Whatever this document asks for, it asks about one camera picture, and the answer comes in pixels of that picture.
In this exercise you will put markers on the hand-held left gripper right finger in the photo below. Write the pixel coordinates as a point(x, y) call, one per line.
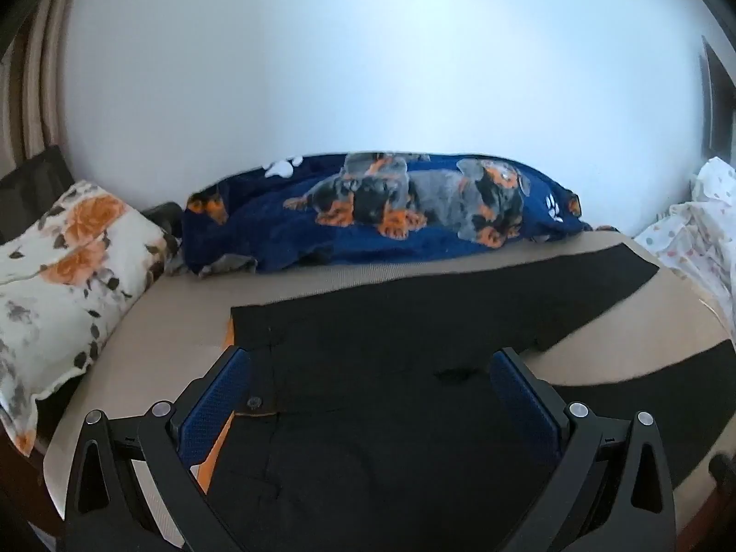
point(526, 402)

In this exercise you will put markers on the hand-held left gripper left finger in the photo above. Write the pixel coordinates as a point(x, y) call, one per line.
point(215, 402)

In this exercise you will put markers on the black pants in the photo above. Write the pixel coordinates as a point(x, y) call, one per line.
point(374, 356)

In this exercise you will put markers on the beige bed mattress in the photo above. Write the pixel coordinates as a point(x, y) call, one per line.
point(172, 328)

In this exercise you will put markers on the floral white orange pillow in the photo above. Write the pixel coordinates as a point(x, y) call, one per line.
point(69, 276)

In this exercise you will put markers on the blue dog print blanket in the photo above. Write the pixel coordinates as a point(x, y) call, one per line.
point(345, 247)

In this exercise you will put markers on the white dotted duvet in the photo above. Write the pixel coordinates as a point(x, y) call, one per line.
point(701, 230)

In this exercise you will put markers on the dark headboard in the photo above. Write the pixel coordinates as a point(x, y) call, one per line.
point(34, 178)

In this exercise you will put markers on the beige curtain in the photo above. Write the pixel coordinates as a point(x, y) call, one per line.
point(40, 98)

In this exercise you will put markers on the grey door frame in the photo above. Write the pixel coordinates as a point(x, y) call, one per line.
point(716, 103)

